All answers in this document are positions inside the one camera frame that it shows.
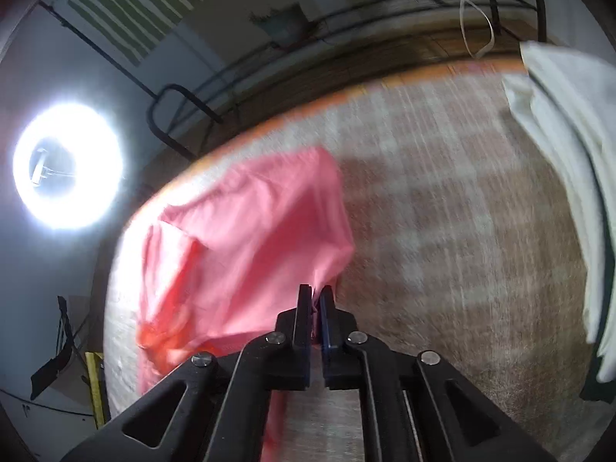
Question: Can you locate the black metal clothes rack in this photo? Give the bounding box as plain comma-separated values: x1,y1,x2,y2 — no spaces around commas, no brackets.
38,0,547,161

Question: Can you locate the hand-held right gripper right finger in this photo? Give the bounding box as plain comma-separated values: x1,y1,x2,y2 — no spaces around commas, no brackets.
320,285,555,462

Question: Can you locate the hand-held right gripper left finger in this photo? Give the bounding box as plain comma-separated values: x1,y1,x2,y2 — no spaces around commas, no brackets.
60,284,313,462

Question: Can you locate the small potted plant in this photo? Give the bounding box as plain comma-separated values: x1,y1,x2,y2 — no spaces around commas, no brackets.
249,4,309,44

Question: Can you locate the pink shirt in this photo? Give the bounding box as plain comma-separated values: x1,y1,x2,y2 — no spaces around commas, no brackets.
136,147,356,462

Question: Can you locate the green striped cloth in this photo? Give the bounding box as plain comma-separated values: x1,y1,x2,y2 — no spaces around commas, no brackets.
50,0,215,65

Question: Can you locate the dark object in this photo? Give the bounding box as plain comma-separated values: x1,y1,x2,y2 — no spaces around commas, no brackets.
30,296,74,400

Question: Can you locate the yellow bar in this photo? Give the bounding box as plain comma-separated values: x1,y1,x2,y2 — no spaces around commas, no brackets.
85,351,105,429

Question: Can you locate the white garment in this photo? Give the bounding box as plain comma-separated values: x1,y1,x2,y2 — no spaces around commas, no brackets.
502,40,616,400

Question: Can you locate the white lamp cable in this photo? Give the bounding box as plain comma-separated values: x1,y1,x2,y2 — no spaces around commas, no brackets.
459,0,496,59

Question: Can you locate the bright round lamp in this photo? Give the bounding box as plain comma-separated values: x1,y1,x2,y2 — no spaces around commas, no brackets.
12,101,125,231

